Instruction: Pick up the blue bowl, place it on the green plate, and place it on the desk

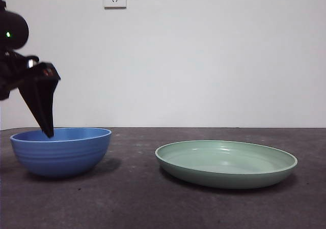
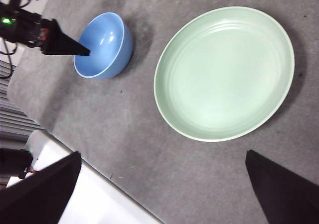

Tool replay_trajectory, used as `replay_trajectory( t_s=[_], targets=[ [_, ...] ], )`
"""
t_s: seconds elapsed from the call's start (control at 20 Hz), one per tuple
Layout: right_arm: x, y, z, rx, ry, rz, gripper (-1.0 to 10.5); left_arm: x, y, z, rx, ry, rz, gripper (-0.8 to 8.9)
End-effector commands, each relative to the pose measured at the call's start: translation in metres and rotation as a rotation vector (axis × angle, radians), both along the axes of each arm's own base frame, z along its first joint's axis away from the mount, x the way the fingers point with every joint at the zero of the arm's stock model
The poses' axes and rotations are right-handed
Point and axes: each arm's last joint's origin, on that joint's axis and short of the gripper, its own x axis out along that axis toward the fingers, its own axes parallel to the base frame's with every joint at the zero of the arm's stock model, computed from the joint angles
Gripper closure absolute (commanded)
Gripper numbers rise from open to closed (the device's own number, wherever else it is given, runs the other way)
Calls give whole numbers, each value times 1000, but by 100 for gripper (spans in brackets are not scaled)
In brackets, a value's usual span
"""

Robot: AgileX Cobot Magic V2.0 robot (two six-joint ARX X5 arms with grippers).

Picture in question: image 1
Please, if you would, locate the blue bowl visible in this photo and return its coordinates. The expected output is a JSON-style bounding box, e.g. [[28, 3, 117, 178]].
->
[[10, 127, 113, 178]]

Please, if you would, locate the green plate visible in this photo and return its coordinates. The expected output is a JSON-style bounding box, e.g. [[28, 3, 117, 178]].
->
[[154, 140, 298, 190]]

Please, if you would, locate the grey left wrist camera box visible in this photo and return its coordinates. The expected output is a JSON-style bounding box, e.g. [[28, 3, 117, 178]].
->
[[26, 56, 40, 68]]

